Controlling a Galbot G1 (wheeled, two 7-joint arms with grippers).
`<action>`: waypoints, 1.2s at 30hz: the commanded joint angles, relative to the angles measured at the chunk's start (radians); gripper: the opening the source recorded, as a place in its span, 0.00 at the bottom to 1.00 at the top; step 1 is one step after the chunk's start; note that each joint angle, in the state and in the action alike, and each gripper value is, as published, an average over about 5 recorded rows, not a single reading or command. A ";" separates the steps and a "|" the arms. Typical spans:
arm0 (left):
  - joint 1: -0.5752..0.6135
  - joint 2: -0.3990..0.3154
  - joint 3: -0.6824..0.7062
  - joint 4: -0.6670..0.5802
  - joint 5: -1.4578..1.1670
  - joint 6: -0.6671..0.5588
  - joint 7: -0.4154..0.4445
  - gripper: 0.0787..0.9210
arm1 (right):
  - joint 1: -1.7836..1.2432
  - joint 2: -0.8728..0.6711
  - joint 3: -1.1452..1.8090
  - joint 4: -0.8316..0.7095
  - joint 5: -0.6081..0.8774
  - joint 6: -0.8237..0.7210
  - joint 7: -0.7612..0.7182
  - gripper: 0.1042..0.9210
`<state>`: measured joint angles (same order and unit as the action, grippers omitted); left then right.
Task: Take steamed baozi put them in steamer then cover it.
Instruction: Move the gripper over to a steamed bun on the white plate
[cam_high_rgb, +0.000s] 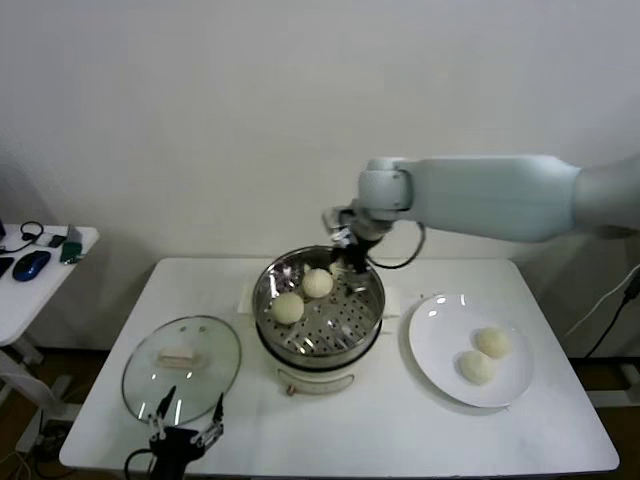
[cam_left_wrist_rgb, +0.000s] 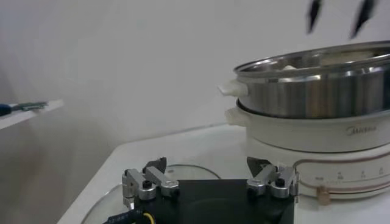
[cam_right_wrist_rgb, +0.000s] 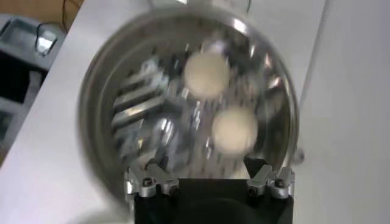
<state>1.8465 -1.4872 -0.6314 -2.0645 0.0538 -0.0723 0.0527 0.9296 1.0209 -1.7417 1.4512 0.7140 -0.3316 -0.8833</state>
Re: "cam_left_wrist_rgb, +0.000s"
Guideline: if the white side table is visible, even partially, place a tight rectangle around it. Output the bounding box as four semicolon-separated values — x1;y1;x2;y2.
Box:
0;99;65;130

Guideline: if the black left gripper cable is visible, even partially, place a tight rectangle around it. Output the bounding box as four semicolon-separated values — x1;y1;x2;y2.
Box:
102;209;157;224

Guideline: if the round glass pot lid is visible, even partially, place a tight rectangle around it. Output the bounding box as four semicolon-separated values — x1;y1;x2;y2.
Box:
79;164;222;224

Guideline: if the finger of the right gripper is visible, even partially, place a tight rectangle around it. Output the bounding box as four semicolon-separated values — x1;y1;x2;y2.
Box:
349;0;378;40
306;0;323;34

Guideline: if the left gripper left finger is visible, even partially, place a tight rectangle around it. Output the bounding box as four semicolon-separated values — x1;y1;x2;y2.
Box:
121;156;181;211

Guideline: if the white electric cooker pot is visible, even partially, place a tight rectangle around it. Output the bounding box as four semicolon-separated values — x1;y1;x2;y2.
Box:
224;106;390;206

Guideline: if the stainless steel steamer basket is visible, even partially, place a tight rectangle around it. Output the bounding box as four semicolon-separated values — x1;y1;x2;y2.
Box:
218;41;390;119

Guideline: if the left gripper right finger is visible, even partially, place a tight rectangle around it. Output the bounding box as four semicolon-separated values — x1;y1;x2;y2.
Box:
246;156;300;203

